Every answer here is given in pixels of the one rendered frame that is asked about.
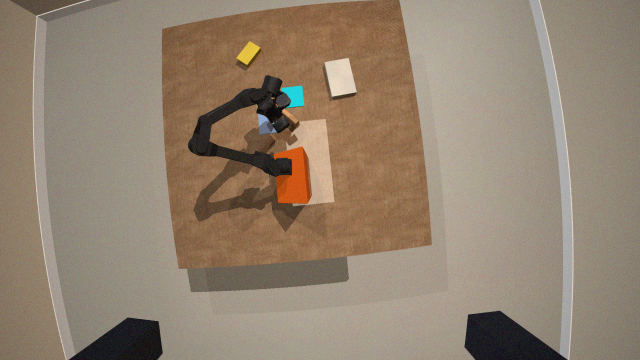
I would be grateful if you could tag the yellow rectangular block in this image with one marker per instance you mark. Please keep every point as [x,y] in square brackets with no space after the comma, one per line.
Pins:
[249,53]

